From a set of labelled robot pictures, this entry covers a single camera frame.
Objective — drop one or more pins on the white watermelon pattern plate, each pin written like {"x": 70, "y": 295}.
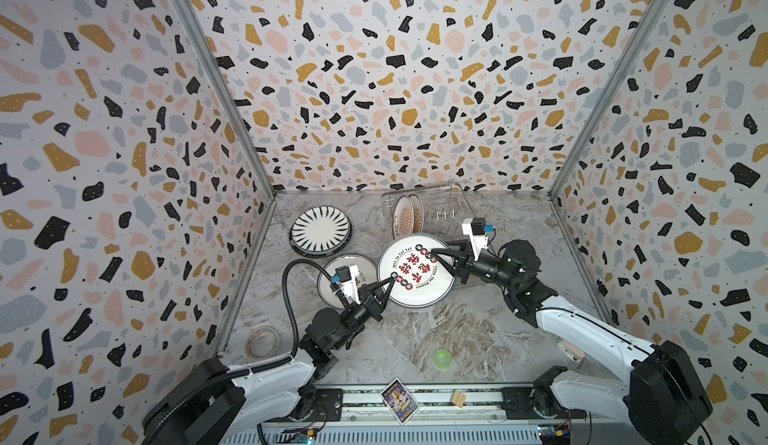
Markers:
{"x": 421, "y": 282}

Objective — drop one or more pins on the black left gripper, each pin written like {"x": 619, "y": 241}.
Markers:
{"x": 365, "y": 291}

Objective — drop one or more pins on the steel wire dish rack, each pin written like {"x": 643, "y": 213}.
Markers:
{"x": 445, "y": 208}

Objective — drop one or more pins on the pink eraser block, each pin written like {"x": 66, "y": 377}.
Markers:
{"x": 571, "y": 351}

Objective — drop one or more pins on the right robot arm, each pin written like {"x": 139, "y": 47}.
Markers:
{"x": 654, "y": 387}

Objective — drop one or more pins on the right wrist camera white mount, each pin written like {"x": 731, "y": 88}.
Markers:
{"x": 479, "y": 234}

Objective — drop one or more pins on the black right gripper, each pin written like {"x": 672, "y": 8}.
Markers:
{"x": 464, "y": 256}

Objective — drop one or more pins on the orange sunburst plate front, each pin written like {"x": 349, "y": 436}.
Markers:
{"x": 403, "y": 217}

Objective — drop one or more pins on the small wooden block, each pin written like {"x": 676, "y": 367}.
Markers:
{"x": 458, "y": 399}

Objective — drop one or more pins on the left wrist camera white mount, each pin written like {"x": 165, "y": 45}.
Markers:
{"x": 344, "y": 284}

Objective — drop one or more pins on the aluminium corner post right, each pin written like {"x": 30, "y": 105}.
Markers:
{"x": 615, "y": 79}

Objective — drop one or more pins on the aluminium corner post left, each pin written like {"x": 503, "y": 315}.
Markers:
{"x": 207, "y": 59}

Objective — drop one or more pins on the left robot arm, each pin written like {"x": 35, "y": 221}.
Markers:
{"x": 215, "y": 401}

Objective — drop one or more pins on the colourful playing card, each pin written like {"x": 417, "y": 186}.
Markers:
{"x": 400, "y": 401}

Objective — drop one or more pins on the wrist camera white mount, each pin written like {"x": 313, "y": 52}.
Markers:
{"x": 344, "y": 284}
{"x": 479, "y": 234}

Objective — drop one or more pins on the aluminium corner post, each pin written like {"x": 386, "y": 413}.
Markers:
{"x": 207, "y": 59}
{"x": 615, "y": 79}

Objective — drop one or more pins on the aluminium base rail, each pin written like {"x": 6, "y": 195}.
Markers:
{"x": 493, "y": 414}

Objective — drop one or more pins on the orange sunburst plate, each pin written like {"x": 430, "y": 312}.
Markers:
{"x": 418, "y": 213}
{"x": 403, "y": 217}
{"x": 367, "y": 268}

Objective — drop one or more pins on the blue leaf pattern plate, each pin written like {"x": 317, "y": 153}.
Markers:
{"x": 320, "y": 231}

